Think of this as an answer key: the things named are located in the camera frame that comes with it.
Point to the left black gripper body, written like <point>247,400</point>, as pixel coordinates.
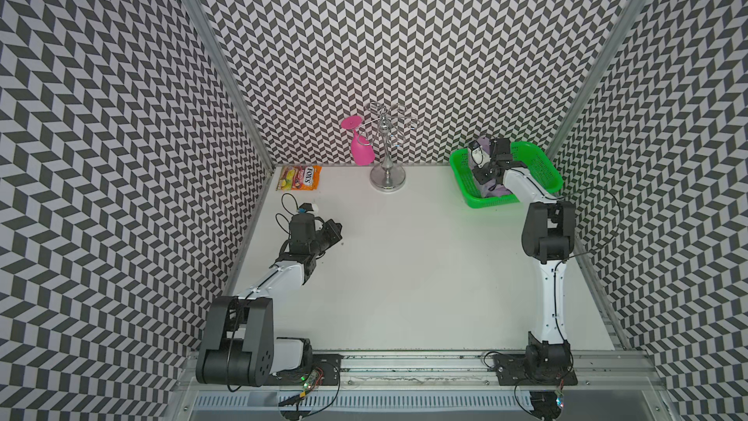
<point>324,238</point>

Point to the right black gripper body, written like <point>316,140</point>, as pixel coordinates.
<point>484,173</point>

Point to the purple long pants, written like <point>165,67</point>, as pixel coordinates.
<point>489,192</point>

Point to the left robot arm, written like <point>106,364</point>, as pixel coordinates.
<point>239,346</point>

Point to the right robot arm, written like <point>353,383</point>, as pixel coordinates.
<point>547,238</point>

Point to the green plastic basket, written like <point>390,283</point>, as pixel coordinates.
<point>540,167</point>

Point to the orange candy bag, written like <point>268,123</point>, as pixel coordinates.
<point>299,178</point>

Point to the chrome cup holder stand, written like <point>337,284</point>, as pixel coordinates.
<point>387,175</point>

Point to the pink plastic goblet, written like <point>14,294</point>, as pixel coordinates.
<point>361,148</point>

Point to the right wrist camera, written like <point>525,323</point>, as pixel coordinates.
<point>478,155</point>

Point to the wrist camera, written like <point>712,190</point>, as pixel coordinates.
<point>308,208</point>
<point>478,155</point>

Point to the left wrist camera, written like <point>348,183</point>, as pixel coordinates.
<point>308,208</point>

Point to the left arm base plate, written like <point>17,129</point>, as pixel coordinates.
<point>329,364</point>

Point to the aluminium front rail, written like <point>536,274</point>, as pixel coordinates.
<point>466,369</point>

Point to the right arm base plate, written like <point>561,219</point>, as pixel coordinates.
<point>513,370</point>

